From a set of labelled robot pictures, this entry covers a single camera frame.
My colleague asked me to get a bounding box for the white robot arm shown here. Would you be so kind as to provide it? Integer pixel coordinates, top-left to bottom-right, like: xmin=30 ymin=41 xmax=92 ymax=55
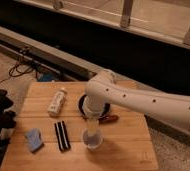
xmin=82 ymin=70 xmax=190 ymax=132

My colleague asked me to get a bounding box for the black ceramic bowl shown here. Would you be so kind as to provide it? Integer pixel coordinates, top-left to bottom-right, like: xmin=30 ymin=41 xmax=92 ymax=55
xmin=78 ymin=94 xmax=110 ymax=119

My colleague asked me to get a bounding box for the black striped rectangular block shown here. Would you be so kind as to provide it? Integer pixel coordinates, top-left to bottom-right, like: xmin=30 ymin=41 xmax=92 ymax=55
xmin=54 ymin=121 xmax=71 ymax=152

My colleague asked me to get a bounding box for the white plastic bottle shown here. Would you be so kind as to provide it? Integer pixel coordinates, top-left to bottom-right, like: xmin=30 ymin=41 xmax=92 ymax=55
xmin=47 ymin=87 xmax=67 ymax=117

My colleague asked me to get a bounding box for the blue sponge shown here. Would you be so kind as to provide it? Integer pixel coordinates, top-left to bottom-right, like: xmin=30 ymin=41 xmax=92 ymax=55
xmin=25 ymin=128 xmax=44 ymax=153

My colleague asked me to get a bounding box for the blue object behind table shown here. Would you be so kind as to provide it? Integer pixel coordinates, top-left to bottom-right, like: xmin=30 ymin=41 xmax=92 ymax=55
xmin=38 ymin=73 xmax=53 ymax=82

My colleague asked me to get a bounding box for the black cable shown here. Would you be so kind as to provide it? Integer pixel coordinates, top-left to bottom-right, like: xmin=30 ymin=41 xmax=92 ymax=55
xmin=0 ymin=46 xmax=42 ymax=87

